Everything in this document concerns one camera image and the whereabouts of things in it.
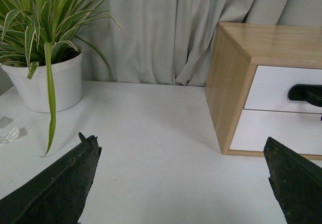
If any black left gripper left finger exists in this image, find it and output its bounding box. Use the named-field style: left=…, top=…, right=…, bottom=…
left=1, top=133, right=102, bottom=223

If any white drawer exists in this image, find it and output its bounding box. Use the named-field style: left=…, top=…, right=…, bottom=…
left=230, top=110, right=321, bottom=155
left=245, top=65, right=321, bottom=114

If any white tape roll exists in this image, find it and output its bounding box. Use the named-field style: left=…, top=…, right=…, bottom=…
left=0, top=124, right=20, bottom=144

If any black drawer handle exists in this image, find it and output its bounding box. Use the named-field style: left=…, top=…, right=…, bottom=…
left=288, top=84, right=321, bottom=107

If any white lower drawer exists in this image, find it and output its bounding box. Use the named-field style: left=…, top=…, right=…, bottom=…
left=230, top=110, right=321, bottom=155

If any white plant pot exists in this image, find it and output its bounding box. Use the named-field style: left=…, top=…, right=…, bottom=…
left=1, top=51, right=83, bottom=113

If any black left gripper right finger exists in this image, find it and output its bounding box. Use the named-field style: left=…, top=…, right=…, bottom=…
left=263, top=137, right=321, bottom=223

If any wooden drawer cabinet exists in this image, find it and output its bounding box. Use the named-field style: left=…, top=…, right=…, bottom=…
left=205, top=22, right=321, bottom=160

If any green spider plant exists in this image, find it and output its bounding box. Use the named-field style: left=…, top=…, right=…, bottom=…
left=1, top=0, right=111, bottom=146

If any white upper drawer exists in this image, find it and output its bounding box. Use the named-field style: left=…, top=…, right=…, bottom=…
left=245, top=65, right=321, bottom=114

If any grey curtain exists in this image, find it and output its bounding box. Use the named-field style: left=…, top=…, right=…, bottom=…
left=79, top=0, right=321, bottom=86

